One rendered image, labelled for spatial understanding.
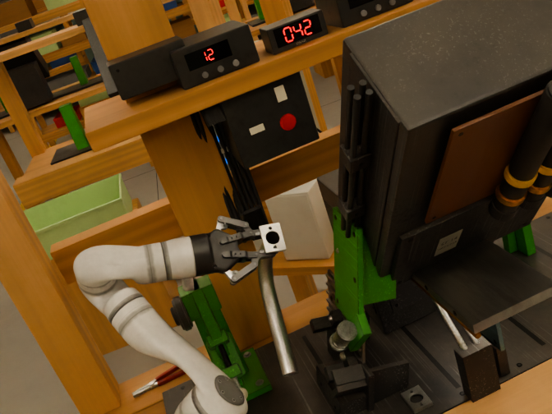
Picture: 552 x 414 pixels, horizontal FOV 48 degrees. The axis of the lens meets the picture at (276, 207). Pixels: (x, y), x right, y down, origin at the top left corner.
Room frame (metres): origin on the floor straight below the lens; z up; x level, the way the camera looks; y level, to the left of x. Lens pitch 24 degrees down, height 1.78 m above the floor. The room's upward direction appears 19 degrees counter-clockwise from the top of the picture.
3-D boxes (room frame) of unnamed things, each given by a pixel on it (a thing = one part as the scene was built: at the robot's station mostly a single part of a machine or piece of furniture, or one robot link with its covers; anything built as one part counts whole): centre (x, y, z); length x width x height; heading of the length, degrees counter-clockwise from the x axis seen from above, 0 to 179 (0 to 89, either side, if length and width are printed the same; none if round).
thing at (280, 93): (1.25, -0.04, 1.42); 0.17 x 0.12 x 0.15; 99
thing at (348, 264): (0.99, -0.12, 1.17); 0.13 x 0.12 x 0.20; 99
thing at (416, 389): (0.89, -0.13, 0.90); 0.06 x 0.04 x 0.01; 9
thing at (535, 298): (0.98, -0.28, 1.11); 0.39 x 0.16 x 0.03; 9
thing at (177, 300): (1.12, 0.26, 1.12); 0.07 x 0.03 x 0.08; 9
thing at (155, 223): (1.43, -0.12, 1.23); 1.30 x 0.05 x 0.09; 99
